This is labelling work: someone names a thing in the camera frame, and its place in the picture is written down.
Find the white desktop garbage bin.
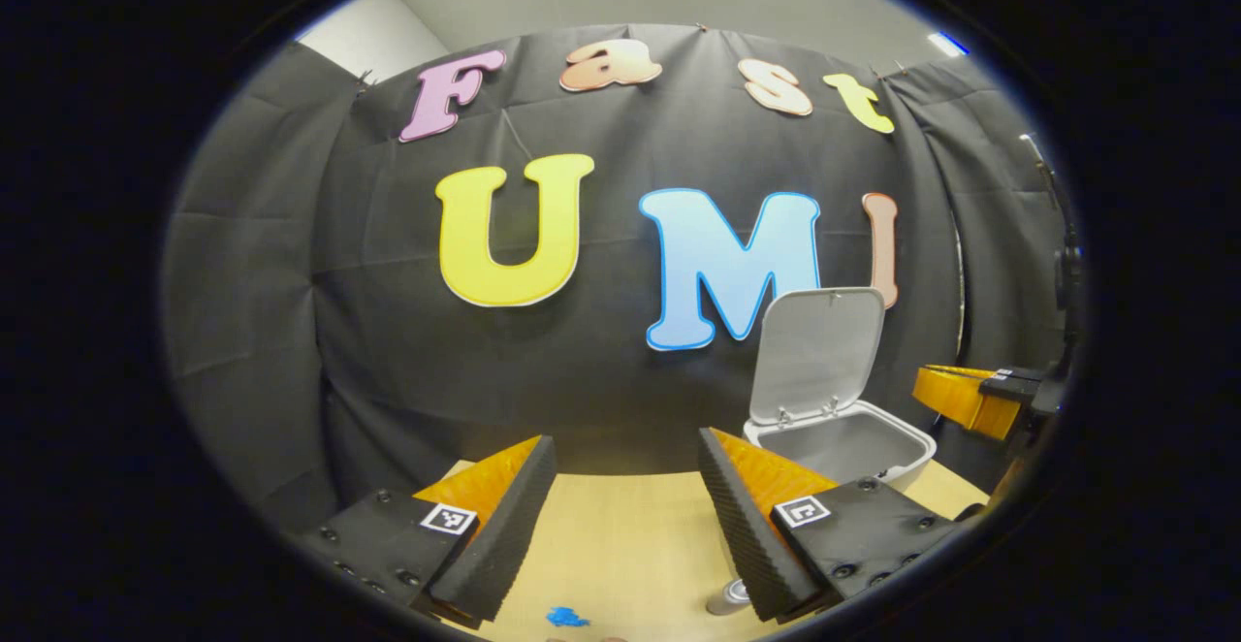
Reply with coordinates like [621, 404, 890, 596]
[742, 287, 939, 496]

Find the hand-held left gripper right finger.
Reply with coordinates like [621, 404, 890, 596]
[696, 427, 985, 624]

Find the black backdrop cloth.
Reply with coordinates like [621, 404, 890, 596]
[160, 23, 1072, 536]

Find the wooden desktop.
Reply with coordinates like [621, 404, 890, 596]
[441, 458, 992, 642]

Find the silver pop can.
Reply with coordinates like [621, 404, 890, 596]
[705, 578, 753, 617]

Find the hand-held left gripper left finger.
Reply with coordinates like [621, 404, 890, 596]
[296, 433, 560, 631]

